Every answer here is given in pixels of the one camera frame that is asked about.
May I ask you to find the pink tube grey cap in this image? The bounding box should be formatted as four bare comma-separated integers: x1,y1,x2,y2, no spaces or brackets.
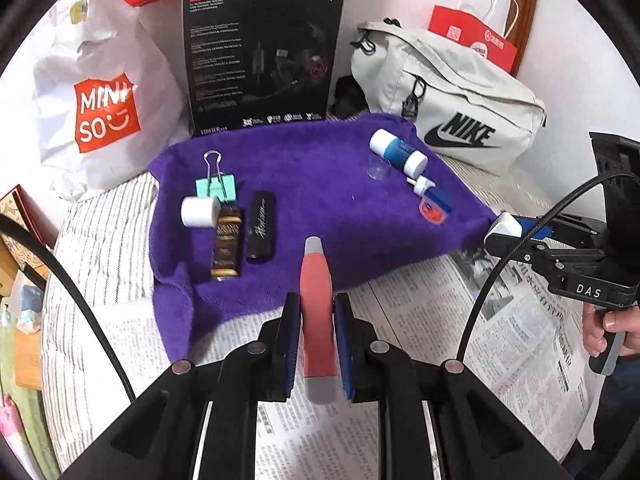
299,236,338,406

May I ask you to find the blue lid pink jar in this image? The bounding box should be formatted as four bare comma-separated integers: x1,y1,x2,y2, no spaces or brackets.
417,191,455,223

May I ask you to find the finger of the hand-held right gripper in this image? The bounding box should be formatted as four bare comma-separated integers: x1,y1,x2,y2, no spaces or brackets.
484,234,556,263
515,215,563,241

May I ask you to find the small white dropper bottle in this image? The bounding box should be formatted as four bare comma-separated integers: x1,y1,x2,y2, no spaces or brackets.
406,176,436,197

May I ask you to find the patterned brown box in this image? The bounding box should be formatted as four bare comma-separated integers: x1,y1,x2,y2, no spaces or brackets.
0,185,58,271

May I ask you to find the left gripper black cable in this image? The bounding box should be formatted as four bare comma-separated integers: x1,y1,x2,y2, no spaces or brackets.
0,214,137,403

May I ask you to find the grey waist bag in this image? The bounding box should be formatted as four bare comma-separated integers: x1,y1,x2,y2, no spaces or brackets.
350,19,547,177

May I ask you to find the purple fluffy towel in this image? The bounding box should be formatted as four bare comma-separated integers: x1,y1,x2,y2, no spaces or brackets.
147,112,501,363

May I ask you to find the black headset box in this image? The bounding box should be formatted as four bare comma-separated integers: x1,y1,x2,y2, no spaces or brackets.
181,0,346,138

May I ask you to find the white plastic bag red logo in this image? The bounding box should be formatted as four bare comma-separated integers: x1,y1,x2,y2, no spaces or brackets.
32,0,188,201

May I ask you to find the blue white capped bottle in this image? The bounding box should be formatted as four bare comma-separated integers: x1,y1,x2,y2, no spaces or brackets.
369,129,429,176

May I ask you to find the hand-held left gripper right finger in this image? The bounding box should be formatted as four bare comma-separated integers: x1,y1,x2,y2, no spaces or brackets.
334,292,576,480

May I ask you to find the wooden curved frame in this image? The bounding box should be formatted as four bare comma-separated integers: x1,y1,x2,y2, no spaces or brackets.
510,0,543,78

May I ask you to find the person's right hand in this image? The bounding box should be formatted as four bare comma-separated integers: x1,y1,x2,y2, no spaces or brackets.
582,304,640,356

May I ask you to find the black cloth item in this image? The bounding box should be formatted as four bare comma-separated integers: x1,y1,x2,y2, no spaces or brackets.
330,76,371,117

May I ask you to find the green binder clip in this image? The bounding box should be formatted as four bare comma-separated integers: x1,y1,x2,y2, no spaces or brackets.
195,151,238,201

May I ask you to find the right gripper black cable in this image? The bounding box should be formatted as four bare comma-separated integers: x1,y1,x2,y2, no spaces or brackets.
457,172,640,361

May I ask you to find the wooden furniture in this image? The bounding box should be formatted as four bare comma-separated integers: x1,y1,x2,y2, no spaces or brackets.
0,245,46,391

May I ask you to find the pink item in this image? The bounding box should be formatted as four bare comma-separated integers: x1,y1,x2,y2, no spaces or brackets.
0,395,26,456

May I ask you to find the person's leg in dark jeans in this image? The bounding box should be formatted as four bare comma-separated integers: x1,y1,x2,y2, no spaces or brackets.
565,360,640,480

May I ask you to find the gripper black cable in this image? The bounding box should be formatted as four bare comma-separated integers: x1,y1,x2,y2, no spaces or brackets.
457,172,640,361
0,214,137,403

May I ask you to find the black script tube case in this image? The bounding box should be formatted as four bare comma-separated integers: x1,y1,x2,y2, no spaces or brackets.
246,190,277,262

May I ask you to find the white tape roll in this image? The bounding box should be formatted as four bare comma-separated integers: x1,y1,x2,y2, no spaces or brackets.
181,196,221,228

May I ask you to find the small white jar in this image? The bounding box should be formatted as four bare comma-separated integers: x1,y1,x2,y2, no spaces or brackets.
487,212,523,242

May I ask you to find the clear plastic cap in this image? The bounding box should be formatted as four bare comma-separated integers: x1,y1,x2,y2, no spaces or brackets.
366,156,392,181

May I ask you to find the newspaper sheet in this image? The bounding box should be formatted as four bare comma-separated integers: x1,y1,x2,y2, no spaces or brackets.
252,245,593,480

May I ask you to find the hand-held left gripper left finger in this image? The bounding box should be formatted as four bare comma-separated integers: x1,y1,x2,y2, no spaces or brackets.
52,292,303,480

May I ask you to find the brown gold tube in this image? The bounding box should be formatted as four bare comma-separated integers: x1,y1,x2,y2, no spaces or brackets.
210,205,244,281

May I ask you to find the red paper bag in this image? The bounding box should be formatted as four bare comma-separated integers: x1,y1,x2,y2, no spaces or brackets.
427,0,519,75

